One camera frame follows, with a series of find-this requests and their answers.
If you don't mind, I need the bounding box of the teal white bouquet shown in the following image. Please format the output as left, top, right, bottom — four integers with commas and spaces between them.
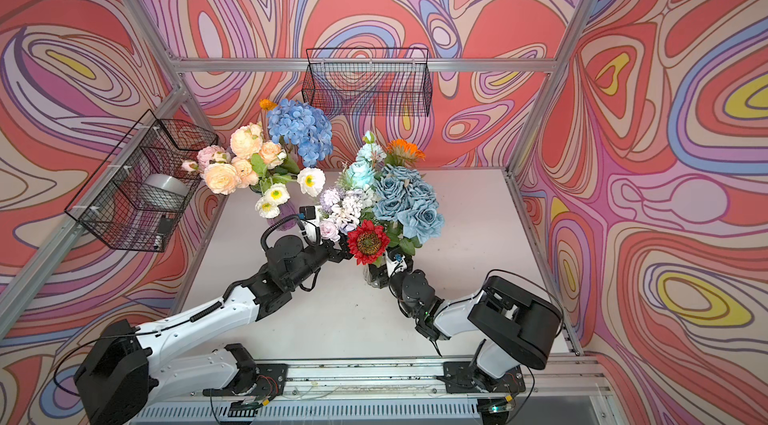
369, 164, 445, 256

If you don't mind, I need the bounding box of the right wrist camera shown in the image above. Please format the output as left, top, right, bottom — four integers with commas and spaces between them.
385, 247, 413, 277

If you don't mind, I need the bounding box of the black wire basket back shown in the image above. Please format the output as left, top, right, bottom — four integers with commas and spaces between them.
302, 45, 433, 117

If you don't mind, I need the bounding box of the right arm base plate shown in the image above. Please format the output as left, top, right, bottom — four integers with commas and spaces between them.
437, 361, 526, 396

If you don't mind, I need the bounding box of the clear ribbed glass vase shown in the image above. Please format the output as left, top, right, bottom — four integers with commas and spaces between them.
363, 264, 389, 289

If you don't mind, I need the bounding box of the orange poppy flower stem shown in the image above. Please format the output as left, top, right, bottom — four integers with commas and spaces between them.
259, 98, 278, 140

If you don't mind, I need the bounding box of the peach rose flower stem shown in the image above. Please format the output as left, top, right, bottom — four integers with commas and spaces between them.
198, 141, 290, 195

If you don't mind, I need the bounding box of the blue purple glass vase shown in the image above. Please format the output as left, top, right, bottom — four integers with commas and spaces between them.
267, 201, 298, 231

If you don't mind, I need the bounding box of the pink rose flower stem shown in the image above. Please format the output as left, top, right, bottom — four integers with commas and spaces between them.
180, 145, 231, 174

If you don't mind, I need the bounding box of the pale blue rose stem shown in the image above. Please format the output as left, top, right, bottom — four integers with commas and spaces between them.
340, 130, 387, 190

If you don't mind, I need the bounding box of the small black device in basket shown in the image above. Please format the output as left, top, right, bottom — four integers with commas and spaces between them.
156, 215, 174, 238

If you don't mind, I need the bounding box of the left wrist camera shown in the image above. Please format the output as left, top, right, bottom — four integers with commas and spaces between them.
299, 205, 321, 243

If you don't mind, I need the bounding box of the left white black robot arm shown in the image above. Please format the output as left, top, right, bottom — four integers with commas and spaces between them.
74, 235, 352, 424

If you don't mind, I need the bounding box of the black wire basket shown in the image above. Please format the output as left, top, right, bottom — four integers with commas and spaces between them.
65, 111, 218, 253
302, 45, 433, 117

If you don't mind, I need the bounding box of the lilac white mixed bouquet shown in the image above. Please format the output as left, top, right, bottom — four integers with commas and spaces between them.
319, 188, 367, 242

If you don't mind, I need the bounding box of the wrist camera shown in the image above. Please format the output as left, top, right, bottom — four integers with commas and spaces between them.
299, 205, 321, 243
385, 247, 413, 277

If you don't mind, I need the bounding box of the white yellow-centred poppy stem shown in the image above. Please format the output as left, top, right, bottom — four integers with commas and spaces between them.
252, 167, 327, 219

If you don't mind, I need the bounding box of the black wire basket left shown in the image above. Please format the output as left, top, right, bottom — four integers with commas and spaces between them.
65, 111, 218, 253

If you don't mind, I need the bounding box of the cream rose flower stem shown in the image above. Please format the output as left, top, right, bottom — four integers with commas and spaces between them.
229, 123, 263, 159

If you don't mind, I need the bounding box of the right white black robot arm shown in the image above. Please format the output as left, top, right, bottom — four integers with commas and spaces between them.
389, 269, 563, 380

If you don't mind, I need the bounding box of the blue hydrangea flower stem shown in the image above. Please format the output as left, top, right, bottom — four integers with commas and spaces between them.
267, 99, 333, 167

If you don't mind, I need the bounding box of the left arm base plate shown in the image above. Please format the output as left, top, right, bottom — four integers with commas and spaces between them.
203, 363, 289, 399

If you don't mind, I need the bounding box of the white tape roll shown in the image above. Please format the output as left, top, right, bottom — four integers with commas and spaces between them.
142, 173, 189, 202

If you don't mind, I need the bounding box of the orange gerbera flower stem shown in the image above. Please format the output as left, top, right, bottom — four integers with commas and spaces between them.
384, 139, 426, 167

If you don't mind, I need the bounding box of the red sunflower stem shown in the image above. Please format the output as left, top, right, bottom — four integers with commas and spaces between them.
347, 220, 390, 265

